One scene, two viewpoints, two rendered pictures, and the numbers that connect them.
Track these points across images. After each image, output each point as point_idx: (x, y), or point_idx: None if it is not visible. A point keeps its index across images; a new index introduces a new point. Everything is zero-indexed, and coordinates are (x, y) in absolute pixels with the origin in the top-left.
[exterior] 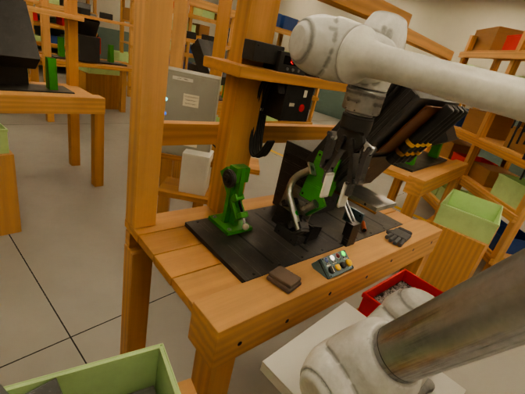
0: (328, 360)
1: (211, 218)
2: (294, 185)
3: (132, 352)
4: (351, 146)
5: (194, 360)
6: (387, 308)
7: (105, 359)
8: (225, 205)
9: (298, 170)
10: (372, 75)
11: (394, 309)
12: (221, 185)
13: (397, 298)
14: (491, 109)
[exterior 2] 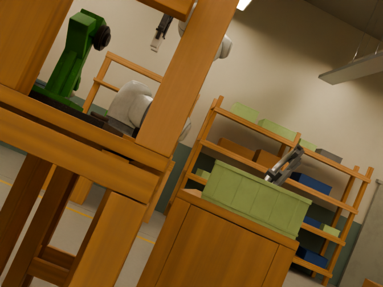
0: (188, 117)
1: (73, 102)
2: None
3: (231, 165)
4: (172, 19)
5: (150, 203)
6: (147, 94)
7: (243, 171)
8: (77, 74)
9: None
10: None
11: (150, 93)
12: (52, 44)
13: (146, 87)
14: None
